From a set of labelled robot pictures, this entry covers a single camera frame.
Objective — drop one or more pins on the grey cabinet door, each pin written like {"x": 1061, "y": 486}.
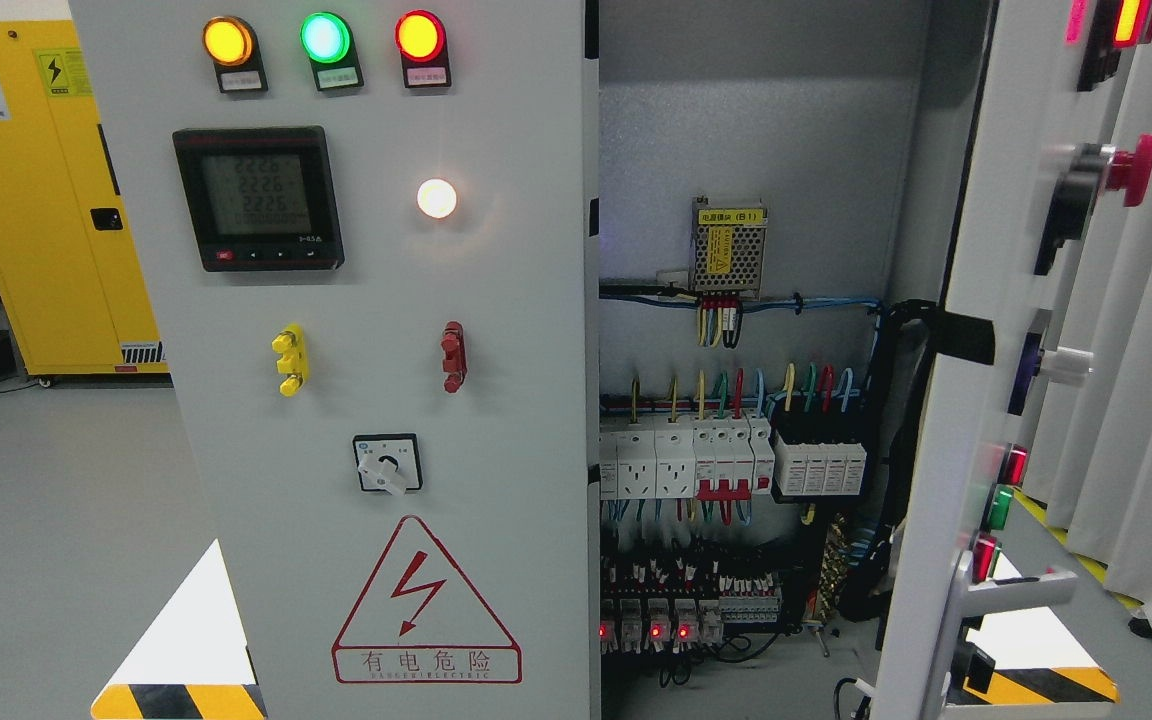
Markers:
{"x": 1042, "y": 91}
{"x": 505, "y": 460}

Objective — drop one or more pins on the red terminal block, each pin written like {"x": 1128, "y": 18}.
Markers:
{"x": 454, "y": 362}

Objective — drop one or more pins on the white socket breaker row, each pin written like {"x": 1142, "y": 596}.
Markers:
{"x": 715, "y": 459}

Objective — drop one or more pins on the perforated metal power supply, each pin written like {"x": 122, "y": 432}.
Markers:
{"x": 728, "y": 244}

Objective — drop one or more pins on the white indicator lamp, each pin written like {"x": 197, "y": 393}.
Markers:
{"x": 437, "y": 198}

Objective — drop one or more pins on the black white surge protector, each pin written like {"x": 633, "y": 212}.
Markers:
{"x": 819, "y": 455}

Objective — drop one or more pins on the relay terminal row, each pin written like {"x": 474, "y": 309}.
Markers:
{"x": 681, "y": 599}

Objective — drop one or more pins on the yellow terminal block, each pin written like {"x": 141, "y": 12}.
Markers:
{"x": 290, "y": 345}

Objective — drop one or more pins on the red electric hazard sign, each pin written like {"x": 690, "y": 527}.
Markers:
{"x": 420, "y": 620}

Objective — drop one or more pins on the black digital power meter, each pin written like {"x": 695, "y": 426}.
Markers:
{"x": 260, "y": 199}

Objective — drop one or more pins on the red indicator lamp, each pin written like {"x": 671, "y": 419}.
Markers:
{"x": 420, "y": 35}

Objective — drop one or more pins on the green indicator lamp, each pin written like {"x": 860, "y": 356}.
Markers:
{"x": 325, "y": 37}

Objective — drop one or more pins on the yellow indicator lamp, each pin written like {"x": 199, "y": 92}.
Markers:
{"x": 228, "y": 40}

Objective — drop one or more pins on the red emergency stop button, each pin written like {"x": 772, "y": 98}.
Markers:
{"x": 1097, "y": 169}

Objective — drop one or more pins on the yellow safety cabinet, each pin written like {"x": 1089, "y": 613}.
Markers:
{"x": 70, "y": 278}

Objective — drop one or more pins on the black white rotary switch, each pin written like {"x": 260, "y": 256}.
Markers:
{"x": 388, "y": 463}

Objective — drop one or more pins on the grey door handle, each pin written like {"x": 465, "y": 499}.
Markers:
{"x": 1007, "y": 622}

